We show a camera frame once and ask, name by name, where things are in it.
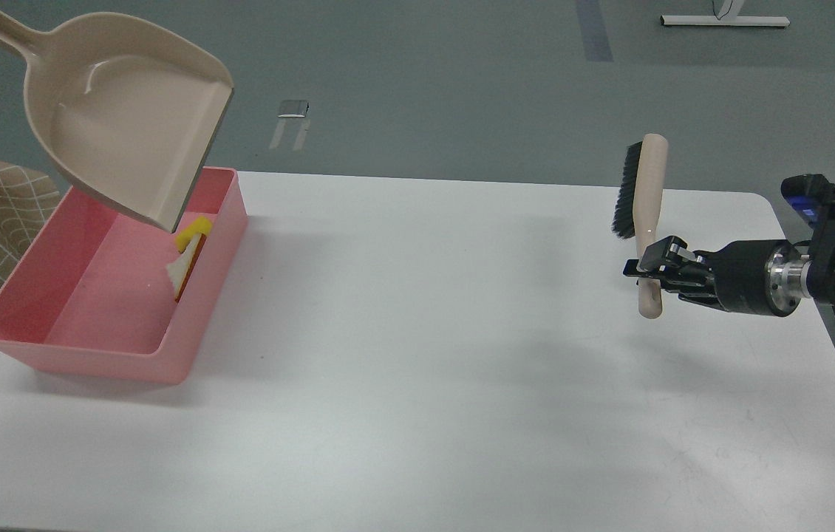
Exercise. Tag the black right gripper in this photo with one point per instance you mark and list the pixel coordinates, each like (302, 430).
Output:
(741, 272)

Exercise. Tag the beige hand brush black bristles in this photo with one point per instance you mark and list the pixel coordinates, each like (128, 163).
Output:
(638, 203)

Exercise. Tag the yellow green sponge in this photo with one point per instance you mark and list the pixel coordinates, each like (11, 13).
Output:
(201, 226)

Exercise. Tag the white bread slice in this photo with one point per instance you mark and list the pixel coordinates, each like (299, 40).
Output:
(179, 270)

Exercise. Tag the beige plastic dustpan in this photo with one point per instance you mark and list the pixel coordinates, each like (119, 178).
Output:
(126, 110)

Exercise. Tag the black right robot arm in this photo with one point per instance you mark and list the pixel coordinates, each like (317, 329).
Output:
(811, 275)

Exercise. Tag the pink plastic bin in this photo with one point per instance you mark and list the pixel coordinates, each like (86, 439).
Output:
(91, 296)

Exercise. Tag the silver floor socket plate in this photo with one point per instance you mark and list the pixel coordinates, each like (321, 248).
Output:
(293, 109)

